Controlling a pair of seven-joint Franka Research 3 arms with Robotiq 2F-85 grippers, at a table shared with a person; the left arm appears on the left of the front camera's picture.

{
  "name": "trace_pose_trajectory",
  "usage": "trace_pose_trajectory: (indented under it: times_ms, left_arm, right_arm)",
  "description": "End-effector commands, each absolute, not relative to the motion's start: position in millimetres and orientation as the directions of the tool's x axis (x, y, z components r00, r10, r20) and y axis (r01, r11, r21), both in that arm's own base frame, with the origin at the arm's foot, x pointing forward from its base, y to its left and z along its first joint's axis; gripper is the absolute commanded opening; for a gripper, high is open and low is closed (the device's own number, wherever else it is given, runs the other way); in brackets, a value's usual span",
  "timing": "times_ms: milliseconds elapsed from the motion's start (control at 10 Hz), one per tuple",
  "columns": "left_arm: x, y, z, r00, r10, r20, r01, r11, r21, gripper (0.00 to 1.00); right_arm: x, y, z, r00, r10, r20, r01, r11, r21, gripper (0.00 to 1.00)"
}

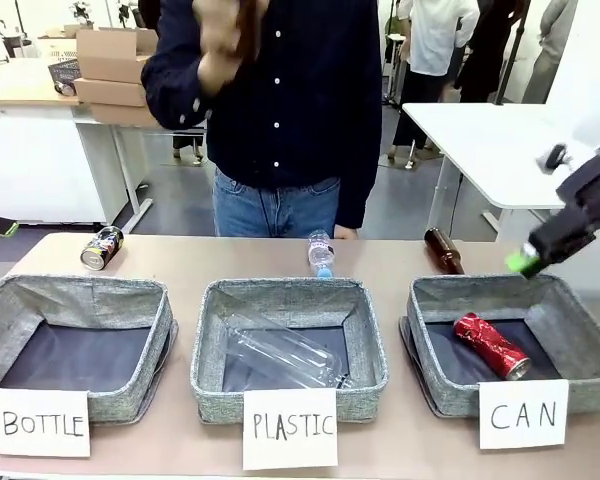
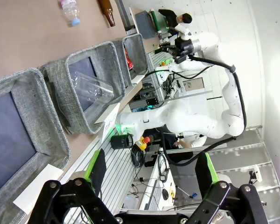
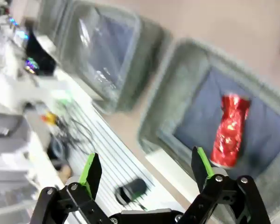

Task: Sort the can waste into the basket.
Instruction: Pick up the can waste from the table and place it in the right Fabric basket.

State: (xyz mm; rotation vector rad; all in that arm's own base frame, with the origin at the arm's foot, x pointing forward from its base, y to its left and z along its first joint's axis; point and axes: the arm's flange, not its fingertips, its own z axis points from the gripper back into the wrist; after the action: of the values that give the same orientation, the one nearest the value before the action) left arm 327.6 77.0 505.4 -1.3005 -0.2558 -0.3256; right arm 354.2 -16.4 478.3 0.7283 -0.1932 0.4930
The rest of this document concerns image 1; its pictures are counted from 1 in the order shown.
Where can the grey fabric basket can label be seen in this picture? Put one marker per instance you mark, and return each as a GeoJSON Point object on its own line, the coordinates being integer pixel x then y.
{"type": "Point", "coordinates": [510, 340]}

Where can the black tripod pole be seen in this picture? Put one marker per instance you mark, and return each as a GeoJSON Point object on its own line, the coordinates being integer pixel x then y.
{"type": "Point", "coordinates": [510, 50]}

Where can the black printed drink can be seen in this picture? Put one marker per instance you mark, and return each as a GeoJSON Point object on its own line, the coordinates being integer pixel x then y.
{"type": "Point", "coordinates": [102, 247]}

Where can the person's right hand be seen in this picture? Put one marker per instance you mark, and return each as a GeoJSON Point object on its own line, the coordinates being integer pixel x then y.
{"type": "Point", "coordinates": [222, 55]}

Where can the person's right forearm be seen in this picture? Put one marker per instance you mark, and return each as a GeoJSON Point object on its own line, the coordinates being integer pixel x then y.
{"type": "Point", "coordinates": [175, 95]}

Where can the person's left hand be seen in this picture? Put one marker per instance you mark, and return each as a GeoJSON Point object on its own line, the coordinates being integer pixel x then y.
{"type": "Point", "coordinates": [346, 233]}

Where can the large clear plastic bottle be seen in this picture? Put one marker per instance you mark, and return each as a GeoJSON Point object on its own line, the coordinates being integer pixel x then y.
{"type": "Point", "coordinates": [285, 352]}

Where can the person's left forearm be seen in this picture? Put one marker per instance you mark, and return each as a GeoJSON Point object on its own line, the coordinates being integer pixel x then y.
{"type": "Point", "coordinates": [360, 170]}

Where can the flat cardboard box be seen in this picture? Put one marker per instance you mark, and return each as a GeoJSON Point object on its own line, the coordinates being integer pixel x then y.
{"type": "Point", "coordinates": [110, 92]}
{"type": "Point", "coordinates": [125, 115]}

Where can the blue jeans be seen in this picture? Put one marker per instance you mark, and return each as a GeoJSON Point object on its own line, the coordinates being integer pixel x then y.
{"type": "Point", "coordinates": [275, 207]}

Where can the person in dark shirt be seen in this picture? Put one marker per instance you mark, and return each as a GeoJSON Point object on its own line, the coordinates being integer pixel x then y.
{"type": "Point", "coordinates": [290, 100]}

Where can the grey fabric basket bottle label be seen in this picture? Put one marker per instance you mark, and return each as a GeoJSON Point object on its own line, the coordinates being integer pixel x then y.
{"type": "Point", "coordinates": [75, 345]}

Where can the black mesh basket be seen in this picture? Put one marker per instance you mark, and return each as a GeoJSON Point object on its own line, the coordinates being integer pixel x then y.
{"type": "Point", "coordinates": [64, 75]}

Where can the white paper label CAN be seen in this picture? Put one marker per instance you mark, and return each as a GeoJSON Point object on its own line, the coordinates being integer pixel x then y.
{"type": "Point", "coordinates": [522, 414]}

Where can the white paper label BOTTLE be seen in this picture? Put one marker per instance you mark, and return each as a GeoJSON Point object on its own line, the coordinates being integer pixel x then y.
{"type": "Point", "coordinates": [42, 422]}

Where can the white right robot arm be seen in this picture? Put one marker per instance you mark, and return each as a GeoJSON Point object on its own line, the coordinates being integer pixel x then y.
{"type": "Point", "coordinates": [597, 125]}

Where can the small water bottle blue cap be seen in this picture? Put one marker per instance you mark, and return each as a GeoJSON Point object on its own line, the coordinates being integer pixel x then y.
{"type": "Point", "coordinates": [321, 252]}

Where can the brown glass bottle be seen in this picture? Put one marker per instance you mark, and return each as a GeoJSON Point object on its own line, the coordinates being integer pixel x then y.
{"type": "Point", "coordinates": [444, 250]}

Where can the white standing desk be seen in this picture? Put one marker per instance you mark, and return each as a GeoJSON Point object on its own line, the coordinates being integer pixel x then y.
{"type": "Point", "coordinates": [485, 150]}

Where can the black camera mount knob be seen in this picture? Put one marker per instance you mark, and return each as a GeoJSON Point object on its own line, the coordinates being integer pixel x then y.
{"type": "Point", "coordinates": [554, 159]}

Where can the wooden top desk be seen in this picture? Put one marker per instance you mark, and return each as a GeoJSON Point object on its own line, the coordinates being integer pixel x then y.
{"type": "Point", "coordinates": [25, 85]}

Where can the red drink can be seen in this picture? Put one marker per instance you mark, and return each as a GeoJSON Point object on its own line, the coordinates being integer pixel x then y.
{"type": "Point", "coordinates": [492, 345]}

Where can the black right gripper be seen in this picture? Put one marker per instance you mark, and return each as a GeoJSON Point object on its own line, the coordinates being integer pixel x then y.
{"type": "Point", "coordinates": [582, 210]}

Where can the open cardboard box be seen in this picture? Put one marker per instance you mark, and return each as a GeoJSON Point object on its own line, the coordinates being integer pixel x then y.
{"type": "Point", "coordinates": [112, 55]}

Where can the grey fabric basket plastic label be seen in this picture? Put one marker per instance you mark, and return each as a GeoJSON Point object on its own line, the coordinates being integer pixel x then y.
{"type": "Point", "coordinates": [287, 345]}

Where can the bystander in dark clothes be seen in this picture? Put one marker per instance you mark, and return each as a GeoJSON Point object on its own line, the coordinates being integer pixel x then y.
{"type": "Point", "coordinates": [485, 55]}

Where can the bystander in grey clothes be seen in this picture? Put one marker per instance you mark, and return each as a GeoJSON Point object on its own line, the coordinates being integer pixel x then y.
{"type": "Point", "coordinates": [550, 50]}

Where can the bystander in white shirt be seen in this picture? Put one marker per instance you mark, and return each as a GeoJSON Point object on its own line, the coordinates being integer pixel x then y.
{"type": "Point", "coordinates": [432, 60]}

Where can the white paper label PLASTIC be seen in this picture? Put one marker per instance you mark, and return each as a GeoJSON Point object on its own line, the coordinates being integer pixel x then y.
{"type": "Point", "coordinates": [290, 427]}

